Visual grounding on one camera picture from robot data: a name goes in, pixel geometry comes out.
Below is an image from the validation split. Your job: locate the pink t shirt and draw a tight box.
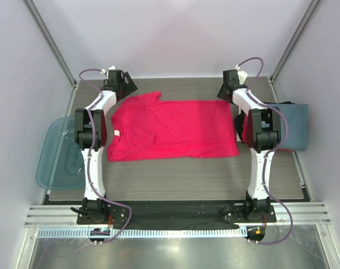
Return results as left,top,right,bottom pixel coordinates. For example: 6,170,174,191
107,91,239,162

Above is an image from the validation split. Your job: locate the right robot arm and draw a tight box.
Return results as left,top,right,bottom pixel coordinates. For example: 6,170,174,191
217,69,281,222

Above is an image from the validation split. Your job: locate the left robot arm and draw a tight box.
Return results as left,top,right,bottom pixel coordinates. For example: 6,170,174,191
71,66,138,225

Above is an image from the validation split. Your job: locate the folded black t shirt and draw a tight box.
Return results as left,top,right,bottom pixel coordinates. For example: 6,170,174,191
234,111,247,136

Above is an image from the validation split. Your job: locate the folded white t shirt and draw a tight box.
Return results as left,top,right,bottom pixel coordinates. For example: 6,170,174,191
236,133,242,142

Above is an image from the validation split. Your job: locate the folded grey-blue t shirt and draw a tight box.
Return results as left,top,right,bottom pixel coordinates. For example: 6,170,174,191
268,101,309,151

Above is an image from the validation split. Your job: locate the clear blue plastic bin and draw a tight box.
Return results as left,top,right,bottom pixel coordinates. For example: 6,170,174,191
36,117,85,191

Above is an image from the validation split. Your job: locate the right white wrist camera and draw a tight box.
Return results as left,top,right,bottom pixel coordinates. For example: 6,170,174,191
235,65,248,85

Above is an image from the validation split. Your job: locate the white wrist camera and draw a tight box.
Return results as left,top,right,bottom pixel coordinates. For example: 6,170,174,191
235,65,248,85
100,65,116,76

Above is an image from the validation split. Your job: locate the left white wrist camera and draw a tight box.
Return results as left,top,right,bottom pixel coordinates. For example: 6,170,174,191
100,65,116,76

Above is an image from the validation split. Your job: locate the left aluminium frame post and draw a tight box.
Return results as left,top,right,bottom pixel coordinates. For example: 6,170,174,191
22,0,77,88

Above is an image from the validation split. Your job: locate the aluminium frame post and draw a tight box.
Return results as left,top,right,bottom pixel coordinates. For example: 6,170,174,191
22,0,77,88
269,0,324,84

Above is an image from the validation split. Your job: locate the right aluminium frame post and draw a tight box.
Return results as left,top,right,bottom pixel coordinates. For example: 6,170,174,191
269,0,324,84

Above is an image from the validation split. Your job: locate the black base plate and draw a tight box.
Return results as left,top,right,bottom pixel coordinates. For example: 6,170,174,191
71,200,277,230

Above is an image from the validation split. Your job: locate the aluminium rail beam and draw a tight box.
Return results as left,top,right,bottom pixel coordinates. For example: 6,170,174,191
24,202,332,228

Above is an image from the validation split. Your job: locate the slotted cable duct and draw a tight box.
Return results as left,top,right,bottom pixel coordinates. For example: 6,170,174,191
38,227,248,239

